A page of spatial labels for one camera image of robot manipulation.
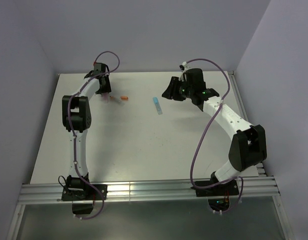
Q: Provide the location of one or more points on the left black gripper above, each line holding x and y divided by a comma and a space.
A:
107, 89

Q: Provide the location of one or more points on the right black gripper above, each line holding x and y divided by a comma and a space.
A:
172, 91

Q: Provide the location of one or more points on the pink marker pen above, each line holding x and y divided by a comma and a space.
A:
105, 98

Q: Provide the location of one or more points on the blue marker pen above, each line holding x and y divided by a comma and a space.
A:
158, 108

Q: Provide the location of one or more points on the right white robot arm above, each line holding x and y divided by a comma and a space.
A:
248, 142

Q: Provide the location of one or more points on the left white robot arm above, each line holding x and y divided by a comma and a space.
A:
77, 119

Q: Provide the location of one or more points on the orange marker pen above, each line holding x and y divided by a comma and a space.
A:
116, 100

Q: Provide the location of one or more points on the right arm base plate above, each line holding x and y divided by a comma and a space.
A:
222, 192

